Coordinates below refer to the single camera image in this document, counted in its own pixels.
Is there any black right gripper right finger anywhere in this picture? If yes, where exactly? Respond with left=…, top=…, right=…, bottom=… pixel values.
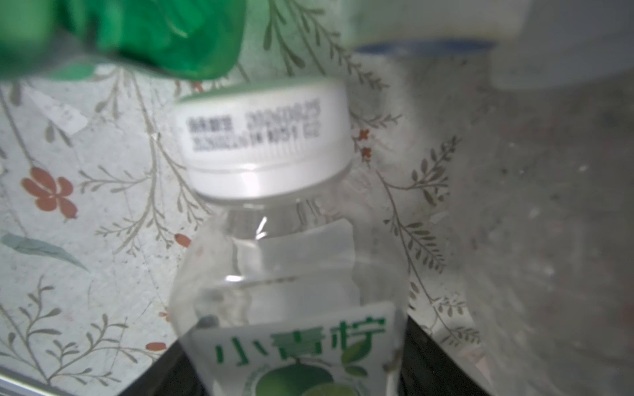
left=398, top=317, right=490, bottom=396

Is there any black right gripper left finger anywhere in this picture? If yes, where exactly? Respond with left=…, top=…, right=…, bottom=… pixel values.
left=120, top=342, right=209, bottom=396

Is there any green label white cap bottle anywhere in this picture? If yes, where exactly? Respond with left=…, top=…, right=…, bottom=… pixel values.
left=168, top=78, right=408, bottom=395

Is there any blue label bottle centre left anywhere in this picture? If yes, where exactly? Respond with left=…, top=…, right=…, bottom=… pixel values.
left=340, top=0, right=633, bottom=91

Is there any green soda bottle lower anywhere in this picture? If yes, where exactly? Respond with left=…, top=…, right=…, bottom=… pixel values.
left=1, top=1, right=247, bottom=80

